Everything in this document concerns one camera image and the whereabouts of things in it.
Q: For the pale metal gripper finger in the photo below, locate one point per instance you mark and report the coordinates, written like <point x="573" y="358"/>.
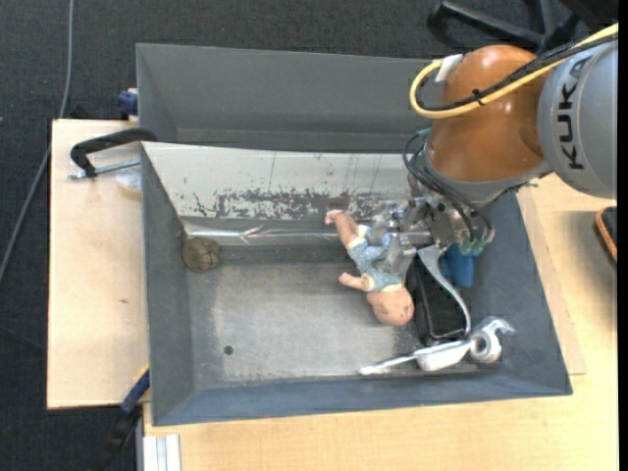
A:
<point x="395" y="259"/>
<point x="380" y="236"/>

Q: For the baby doll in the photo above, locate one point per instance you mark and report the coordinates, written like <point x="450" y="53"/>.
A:
<point x="390" y="304"/>

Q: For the white plastic scoop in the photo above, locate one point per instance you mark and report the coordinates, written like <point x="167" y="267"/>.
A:
<point x="436" y="358"/>

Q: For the grey metal bin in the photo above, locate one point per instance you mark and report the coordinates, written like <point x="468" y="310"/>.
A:
<point x="294" y="322"/>

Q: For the brown ball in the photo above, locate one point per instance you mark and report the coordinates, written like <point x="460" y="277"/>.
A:
<point x="201" y="254"/>

